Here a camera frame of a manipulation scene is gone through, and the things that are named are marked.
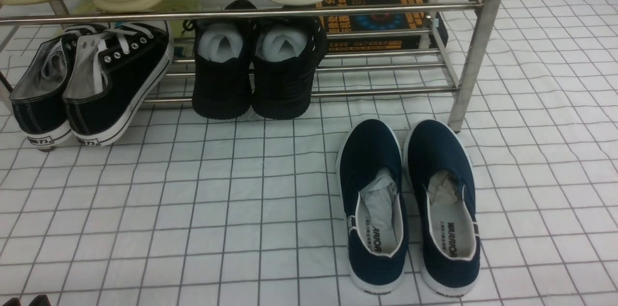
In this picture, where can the navy slip-on shoe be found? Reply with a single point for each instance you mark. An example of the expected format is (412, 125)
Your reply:
(369, 170)
(440, 174)

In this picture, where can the silver metal shoe rack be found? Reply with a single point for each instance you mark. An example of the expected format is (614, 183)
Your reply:
(461, 86)

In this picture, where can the black mesh shoe right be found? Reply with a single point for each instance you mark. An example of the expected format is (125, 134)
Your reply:
(287, 52)

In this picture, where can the black mesh shoe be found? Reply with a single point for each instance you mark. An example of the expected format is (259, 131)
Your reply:
(287, 52)
(222, 55)

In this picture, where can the black mesh shoe left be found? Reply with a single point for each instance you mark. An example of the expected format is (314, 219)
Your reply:
(222, 55)

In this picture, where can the black box orange print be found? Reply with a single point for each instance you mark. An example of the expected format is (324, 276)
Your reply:
(376, 21)

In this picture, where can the black canvas sneaker right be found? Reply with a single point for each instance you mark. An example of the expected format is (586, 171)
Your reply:
(113, 73)

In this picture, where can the black canvas sneaker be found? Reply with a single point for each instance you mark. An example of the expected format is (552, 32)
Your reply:
(113, 73)
(36, 99)

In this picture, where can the black canvas sneaker left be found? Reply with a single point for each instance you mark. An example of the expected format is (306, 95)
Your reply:
(36, 99)

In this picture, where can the black object bottom left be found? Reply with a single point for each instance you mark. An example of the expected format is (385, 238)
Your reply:
(39, 300)

